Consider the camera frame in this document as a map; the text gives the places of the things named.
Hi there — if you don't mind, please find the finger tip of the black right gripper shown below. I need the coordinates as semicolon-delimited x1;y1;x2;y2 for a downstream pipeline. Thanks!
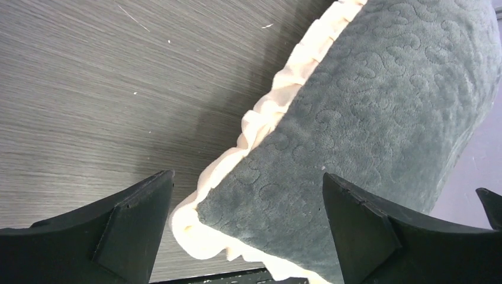
475;188;501;231

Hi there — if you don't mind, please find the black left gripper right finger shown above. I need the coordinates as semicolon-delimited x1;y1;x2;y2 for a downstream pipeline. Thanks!
323;173;501;283

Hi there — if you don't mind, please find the grey cream ruffled pillowcase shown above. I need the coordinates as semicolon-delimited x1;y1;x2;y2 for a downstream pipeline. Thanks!
169;1;501;283

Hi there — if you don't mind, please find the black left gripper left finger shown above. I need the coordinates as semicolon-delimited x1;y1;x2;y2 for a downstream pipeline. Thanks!
1;170;174;283

